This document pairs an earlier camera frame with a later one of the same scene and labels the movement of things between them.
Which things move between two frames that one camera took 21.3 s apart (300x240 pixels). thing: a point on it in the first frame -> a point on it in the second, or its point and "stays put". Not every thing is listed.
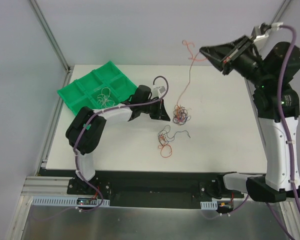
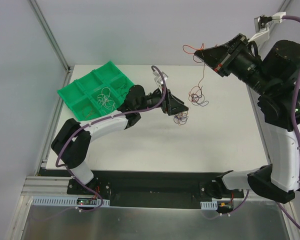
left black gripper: x=157 y=110 -> x=167 y=102
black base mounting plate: x=153 y=189 stays put
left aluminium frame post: x=63 y=61 stays put
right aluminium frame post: x=281 y=11 stays put
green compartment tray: x=103 y=86 stays put
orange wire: x=160 y=146 -> x=196 y=96
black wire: x=172 y=137 -> x=122 y=89
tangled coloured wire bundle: x=180 y=115 stays put
